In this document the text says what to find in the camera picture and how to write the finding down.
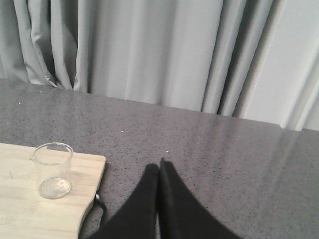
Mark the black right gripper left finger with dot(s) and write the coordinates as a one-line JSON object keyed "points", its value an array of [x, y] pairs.
{"points": [[136, 218]]}

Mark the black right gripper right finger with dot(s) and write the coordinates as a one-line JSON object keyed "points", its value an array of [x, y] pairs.
{"points": [[181, 216]]}

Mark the clear glass beaker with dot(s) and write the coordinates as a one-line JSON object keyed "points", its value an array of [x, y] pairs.
{"points": [[52, 163]]}

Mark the grey curtain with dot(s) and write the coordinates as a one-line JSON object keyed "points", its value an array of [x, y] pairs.
{"points": [[251, 59]]}

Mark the black cutting board handle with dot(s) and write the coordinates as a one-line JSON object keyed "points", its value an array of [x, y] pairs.
{"points": [[99, 201]]}

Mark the wooden cutting board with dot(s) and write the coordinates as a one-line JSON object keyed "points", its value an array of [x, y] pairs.
{"points": [[24, 214]]}

